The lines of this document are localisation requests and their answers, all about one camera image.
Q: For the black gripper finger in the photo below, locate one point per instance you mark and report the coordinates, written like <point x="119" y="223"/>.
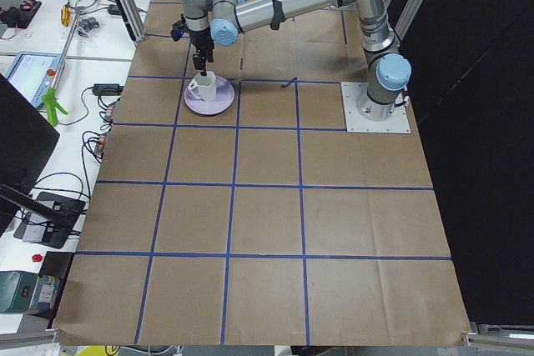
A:
<point x="200" y="61"/>

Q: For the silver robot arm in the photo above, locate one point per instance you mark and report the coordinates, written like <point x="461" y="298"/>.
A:
<point x="211" y="23"/>

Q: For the white faceted cup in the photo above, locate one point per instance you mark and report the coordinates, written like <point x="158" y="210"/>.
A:
<point x="203" y="86"/>

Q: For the black power adapter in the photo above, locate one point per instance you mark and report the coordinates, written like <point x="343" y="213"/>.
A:
<point x="107" y="89"/>

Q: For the teach pendant tablet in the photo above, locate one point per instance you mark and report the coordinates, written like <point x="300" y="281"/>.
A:
<point x="28" y="74"/>

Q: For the black monitor stand base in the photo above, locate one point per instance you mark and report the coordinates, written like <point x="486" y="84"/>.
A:
<point x="50" y="218"/>

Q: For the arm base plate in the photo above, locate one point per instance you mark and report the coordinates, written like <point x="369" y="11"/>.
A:
<point x="362" y="115"/>

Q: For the yellow hand tool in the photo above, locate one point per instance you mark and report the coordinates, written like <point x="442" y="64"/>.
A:
<point x="65" y="15"/>

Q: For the red emergency button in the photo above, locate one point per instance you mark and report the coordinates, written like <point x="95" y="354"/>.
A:
<point x="37" y="258"/>

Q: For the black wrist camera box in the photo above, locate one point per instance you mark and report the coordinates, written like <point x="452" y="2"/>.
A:
<point x="178" y="29"/>

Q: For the green box device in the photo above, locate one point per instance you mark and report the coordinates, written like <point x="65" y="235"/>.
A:
<point x="17" y="290"/>

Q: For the black monitor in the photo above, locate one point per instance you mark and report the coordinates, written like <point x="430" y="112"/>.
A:
<point x="27" y="140"/>

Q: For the green handled reach grabber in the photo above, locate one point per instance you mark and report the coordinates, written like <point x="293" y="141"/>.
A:
<point x="49" y="98"/>

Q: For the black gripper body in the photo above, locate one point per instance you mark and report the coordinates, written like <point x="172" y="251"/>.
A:
<point x="202" y="42"/>

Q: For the lilac round plate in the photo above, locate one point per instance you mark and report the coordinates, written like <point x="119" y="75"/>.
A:
<point x="224" y="96"/>

